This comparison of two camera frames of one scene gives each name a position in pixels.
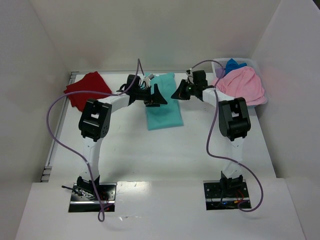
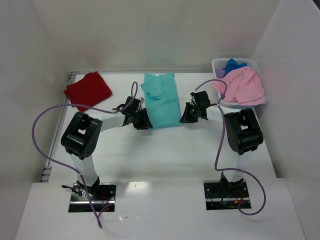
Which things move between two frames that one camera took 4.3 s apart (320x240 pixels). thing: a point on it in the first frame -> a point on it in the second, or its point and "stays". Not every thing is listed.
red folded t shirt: (92, 82) stays
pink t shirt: (244, 84) stays
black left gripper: (152, 94) -> (144, 118)
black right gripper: (187, 89) -> (188, 113)
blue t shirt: (231, 64) stays
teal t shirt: (165, 116) stays
